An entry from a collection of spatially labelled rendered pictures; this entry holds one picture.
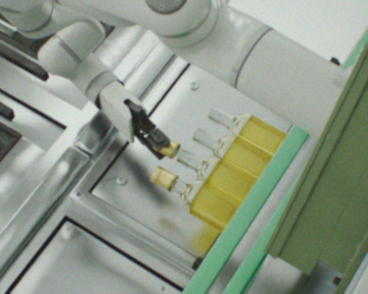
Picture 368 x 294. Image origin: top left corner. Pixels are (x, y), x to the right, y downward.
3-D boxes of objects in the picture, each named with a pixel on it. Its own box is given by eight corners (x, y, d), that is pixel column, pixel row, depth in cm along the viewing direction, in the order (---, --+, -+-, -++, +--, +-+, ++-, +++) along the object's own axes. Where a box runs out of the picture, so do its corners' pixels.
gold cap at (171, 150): (181, 149, 154) (162, 138, 155) (181, 141, 151) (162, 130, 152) (171, 162, 153) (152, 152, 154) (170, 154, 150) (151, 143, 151)
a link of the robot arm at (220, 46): (281, 41, 109) (189, -12, 114) (268, 12, 96) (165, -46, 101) (243, 99, 109) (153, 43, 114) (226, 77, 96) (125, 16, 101)
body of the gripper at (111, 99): (94, 114, 162) (129, 150, 158) (88, 89, 153) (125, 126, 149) (122, 93, 164) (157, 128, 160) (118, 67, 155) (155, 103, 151)
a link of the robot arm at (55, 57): (62, 17, 152) (26, 51, 152) (95, 50, 149) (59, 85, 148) (87, 47, 166) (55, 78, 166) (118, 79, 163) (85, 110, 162)
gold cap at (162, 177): (174, 188, 151) (155, 178, 152) (181, 173, 150) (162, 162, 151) (167, 194, 148) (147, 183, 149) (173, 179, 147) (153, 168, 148)
